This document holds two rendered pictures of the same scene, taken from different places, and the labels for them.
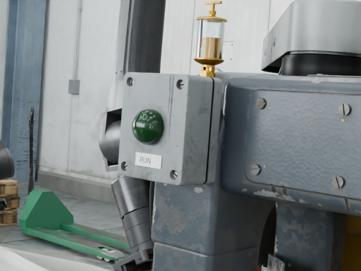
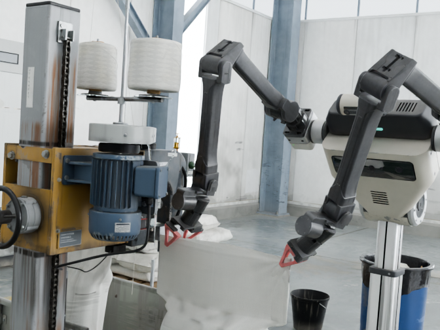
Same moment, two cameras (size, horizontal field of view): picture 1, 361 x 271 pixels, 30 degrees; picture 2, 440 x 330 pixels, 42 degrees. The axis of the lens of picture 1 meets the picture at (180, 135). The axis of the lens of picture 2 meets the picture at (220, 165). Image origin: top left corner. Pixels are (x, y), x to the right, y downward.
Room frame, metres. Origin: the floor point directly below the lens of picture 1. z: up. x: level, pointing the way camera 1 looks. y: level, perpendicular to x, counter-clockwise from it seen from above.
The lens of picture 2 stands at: (2.77, -0.13, 1.41)
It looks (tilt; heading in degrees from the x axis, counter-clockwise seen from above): 3 degrees down; 173
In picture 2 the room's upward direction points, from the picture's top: 4 degrees clockwise
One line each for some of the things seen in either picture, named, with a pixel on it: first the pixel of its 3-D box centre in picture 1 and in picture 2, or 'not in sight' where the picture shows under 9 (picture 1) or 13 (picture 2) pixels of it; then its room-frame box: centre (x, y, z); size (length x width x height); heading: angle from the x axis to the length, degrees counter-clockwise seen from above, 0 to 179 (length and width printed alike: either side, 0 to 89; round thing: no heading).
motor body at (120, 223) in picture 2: not in sight; (116, 196); (1.07, -0.21, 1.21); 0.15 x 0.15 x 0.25
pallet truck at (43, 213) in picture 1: (78, 177); not in sight; (5.86, 0.86, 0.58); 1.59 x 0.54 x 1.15; 49
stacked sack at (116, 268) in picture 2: not in sight; (136, 266); (-2.26, -0.16, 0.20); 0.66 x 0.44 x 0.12; 49
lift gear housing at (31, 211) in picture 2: not in sight; (22, 214); (1.05, -0.48, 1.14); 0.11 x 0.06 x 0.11; 49
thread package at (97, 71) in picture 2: not in sight; (96, 66); (0.78, -0.31, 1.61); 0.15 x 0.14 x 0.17; 49
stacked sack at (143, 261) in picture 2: not in sight; (158, 256); (-2.17, 0.01, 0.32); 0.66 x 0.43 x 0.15; 140
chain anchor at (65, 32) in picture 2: not in sight; (67, 33); (1.01, -0.38, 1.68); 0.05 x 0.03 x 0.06; 139
